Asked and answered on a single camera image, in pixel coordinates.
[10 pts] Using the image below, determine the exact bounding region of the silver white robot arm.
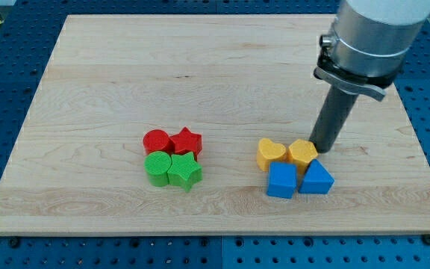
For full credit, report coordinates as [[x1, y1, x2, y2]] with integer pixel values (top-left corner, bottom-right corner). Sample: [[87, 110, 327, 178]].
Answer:
[[314, 0, 430, 101]]

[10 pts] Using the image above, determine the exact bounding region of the red star block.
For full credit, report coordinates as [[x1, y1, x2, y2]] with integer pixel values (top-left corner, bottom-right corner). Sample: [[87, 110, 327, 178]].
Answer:
[[169, 126, 202, 160]]

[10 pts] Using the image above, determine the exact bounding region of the green star block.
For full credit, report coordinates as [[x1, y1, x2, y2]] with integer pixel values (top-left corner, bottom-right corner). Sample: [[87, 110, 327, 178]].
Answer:
[[167, 152, 203, 193]]

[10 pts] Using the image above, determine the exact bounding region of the light wooden board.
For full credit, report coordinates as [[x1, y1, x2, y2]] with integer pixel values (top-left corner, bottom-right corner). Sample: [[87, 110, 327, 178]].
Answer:
[[0, 15, 430, 236]]

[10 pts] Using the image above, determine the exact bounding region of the yellow heart block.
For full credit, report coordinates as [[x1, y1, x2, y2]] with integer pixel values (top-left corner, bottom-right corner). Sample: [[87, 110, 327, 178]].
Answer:
[[256, 137, 287, 172]]

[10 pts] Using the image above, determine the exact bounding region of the red cylinder block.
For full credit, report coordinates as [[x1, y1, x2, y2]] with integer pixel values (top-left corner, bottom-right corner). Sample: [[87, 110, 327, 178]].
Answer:
[[143, 129, 174, 155]]

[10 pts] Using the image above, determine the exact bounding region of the green cylinder block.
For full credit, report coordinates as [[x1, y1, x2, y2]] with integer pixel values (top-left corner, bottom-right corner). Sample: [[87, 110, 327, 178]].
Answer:
[[144, 151, 172, 187]]

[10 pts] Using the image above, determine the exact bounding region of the blue cube block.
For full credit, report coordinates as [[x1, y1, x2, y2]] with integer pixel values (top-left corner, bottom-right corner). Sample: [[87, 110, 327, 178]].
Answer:
[[267, 161, 297, 199]]

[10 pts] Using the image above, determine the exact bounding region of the yellow hexagon block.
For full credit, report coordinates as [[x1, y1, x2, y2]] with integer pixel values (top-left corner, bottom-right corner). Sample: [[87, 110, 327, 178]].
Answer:
[[287, 139, 318, 174]]

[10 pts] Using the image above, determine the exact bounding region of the blue triangle block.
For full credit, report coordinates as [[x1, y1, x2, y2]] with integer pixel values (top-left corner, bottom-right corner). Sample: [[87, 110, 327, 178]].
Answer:
[[299, 159, 334, 194]]

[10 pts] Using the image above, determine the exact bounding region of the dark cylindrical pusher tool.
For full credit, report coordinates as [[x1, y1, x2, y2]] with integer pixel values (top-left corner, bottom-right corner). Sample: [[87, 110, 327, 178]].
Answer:
[[309, 86, 358, 153]]

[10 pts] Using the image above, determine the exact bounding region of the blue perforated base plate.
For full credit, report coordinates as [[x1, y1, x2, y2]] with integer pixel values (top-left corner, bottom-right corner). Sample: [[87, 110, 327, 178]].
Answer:
[[0, 0, 430, 268]]

